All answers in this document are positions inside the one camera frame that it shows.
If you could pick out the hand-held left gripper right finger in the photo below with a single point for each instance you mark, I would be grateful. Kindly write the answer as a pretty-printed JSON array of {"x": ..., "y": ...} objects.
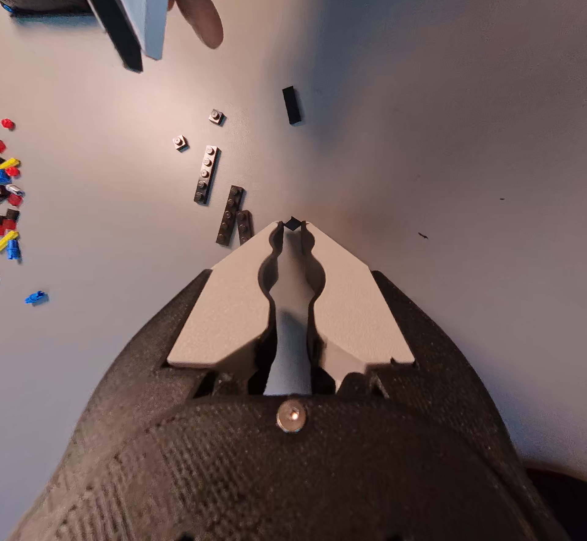
[{"x": 362, "y": 321}]

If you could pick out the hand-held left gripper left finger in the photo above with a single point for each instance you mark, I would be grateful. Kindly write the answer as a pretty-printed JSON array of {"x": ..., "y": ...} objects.
[{"x": 220, "y": 321}]

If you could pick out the long black lego plate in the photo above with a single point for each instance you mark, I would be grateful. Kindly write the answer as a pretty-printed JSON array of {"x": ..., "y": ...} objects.
[
  {"x": 244, "y": 224},
  {"x": 207, "y": 174},
  {"x": 230, "y": 215}
]

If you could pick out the tiny black lego piece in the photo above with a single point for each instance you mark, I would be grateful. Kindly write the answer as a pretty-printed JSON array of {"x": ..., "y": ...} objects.
[{"x": 292, "y": 224}]

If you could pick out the small dark lego plate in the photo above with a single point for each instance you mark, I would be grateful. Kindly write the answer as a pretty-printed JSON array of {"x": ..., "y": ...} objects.
[
  {"x": 216, "y": 117},
  {"x": 180, "y": 142}
]

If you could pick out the black smooth lego tile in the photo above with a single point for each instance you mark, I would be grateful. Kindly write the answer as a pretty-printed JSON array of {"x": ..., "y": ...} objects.
[{"x": 292, "y": 105}]

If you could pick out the pile of colourful lego pieces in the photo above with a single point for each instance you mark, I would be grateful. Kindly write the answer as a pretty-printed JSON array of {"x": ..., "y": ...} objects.
[{"x": 8, "y": 124}]

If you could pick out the black chair armrest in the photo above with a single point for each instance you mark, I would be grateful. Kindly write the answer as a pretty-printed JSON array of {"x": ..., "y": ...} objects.
[{"x": 564, "y": 504}]

